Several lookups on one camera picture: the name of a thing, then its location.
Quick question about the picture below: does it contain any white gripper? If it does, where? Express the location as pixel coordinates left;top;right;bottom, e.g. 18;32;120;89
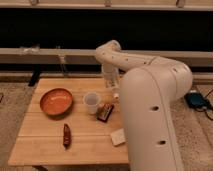
101;64;119;88

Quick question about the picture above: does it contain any white plastic bottle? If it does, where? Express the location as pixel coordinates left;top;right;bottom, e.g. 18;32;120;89
108;80;119;99

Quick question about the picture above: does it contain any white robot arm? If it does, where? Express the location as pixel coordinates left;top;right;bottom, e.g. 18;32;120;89
95;40;193;171

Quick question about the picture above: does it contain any orange ceramic bowl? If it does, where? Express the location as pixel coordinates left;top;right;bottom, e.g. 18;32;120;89
40;88;73;116

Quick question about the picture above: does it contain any translucent plastic cup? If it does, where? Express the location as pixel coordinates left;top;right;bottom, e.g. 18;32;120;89
83;92;101;114

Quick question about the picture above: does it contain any dark snack packet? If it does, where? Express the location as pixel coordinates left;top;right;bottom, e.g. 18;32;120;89
97;103;114;122

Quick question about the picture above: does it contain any wooden slat table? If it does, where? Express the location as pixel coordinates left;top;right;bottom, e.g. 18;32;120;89
8;78;128;166

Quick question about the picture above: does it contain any pale green sponge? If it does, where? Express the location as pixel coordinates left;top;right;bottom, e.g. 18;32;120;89
110;129;125;146

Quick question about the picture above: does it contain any red chili pepper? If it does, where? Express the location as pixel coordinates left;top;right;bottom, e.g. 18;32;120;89
63;124;71;148

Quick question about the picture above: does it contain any blue device on floor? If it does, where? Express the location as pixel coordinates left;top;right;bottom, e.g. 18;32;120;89
184;90;207;109

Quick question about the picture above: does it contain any black cable on floor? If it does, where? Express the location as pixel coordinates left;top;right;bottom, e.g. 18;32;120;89
196;88;213;122

